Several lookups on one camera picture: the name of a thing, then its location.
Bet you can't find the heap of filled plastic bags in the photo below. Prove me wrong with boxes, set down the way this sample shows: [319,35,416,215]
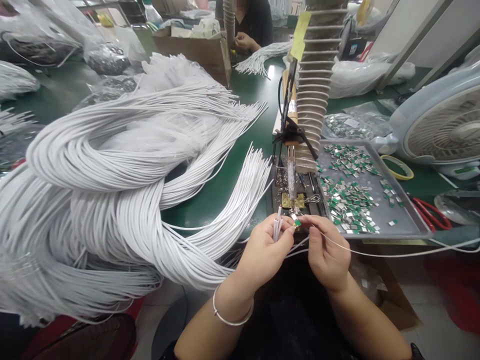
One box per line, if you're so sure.
[0,0,152,78]

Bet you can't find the black soldering fixture base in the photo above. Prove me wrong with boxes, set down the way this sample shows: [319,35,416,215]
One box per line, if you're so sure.
[270,152,328,230]

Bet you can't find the flat cardboard box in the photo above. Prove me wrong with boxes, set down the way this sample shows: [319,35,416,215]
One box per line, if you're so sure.
[352,239,425,332]

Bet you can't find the large bundle of white cables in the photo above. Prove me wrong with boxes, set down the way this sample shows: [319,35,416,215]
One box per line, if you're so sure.
[0,80,275,327]

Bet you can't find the thin white wire pair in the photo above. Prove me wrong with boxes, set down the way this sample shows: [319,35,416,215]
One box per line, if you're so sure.
[272,214,284,244]

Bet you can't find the yellow tape roll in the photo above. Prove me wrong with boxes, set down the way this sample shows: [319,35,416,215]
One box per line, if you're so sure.
[379,154,415,181]

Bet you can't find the pile of green metal connectors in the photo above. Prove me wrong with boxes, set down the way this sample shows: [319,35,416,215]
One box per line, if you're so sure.
[317,143,405,236]

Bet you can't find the small bunch of white cables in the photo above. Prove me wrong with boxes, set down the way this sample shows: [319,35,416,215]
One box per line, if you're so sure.
[233,40,296,80]

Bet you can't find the soldering iron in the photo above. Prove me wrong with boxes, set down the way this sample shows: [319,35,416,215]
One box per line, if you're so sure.
[275,56,307,215]

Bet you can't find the white plastic bag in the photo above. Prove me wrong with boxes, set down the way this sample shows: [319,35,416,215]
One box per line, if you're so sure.
[329,55,418,101]

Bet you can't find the red handled scissors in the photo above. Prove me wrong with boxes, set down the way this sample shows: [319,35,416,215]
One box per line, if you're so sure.
[407,194,454,234]

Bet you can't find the yellow paper note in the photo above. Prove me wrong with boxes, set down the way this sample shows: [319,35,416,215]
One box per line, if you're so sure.
[291,10,313,62]

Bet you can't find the person's body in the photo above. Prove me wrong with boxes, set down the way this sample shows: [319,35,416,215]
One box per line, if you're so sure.
[159,254,427,360]

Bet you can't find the red plastic stool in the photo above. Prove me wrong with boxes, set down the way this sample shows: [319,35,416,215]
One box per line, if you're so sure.
[422,254,480,335]

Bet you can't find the person's right hand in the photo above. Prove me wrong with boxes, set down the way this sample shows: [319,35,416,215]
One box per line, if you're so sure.
[299,215,353,294]

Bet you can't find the wide ribbed fume hose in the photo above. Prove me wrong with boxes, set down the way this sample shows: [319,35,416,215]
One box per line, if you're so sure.
[293,0,354,174]

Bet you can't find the thin silver solder wire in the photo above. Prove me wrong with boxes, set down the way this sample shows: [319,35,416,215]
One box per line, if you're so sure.
[308,224,480,260]

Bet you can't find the white desk fan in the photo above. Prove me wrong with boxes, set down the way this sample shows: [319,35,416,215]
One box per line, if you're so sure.
[370,59,480,178]

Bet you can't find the clear bag of connectors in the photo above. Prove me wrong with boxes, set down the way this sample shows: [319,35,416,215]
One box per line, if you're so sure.
[321,111,394,142]

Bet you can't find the brown cardboard box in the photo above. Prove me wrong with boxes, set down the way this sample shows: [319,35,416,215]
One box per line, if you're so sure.
[151,26,234,88]

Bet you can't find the black box with blue label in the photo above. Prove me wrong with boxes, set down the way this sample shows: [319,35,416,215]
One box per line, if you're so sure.
[344,35,367,62]

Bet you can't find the person's left hand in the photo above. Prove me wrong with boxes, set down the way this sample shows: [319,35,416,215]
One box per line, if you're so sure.
[227,215,298,299]

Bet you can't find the grey metal tray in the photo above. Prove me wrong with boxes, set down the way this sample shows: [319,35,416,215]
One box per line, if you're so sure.
[316,137,435,242]

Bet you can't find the narrow ribbed fume hose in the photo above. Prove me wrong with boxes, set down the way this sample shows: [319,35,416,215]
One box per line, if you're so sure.
[222,0,238,63]

